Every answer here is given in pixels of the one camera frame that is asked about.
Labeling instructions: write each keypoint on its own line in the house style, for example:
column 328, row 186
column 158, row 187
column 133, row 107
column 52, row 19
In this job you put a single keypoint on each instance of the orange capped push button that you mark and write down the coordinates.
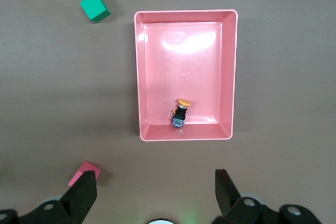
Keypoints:
column 180, row 113

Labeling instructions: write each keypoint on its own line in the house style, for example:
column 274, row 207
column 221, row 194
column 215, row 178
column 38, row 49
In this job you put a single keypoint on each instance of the pink plastic tray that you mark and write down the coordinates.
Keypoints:
column 183, row 64

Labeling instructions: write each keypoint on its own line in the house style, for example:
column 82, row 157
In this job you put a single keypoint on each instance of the pink foam cube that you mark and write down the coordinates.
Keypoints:
column 84, row 171

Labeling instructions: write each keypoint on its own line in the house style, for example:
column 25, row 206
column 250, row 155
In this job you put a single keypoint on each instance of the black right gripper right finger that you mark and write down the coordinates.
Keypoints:
column 227, row 195

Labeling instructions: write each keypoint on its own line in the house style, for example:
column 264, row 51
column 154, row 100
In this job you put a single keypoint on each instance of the brown table cover mat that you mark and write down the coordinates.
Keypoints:
column 52, row 77

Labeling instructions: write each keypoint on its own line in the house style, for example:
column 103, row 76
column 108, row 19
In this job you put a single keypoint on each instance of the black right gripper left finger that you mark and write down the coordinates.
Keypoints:
column 78, row 197

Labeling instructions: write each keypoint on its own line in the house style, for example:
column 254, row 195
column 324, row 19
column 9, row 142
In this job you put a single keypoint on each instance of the green foam cube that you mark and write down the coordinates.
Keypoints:
column 94, row 7

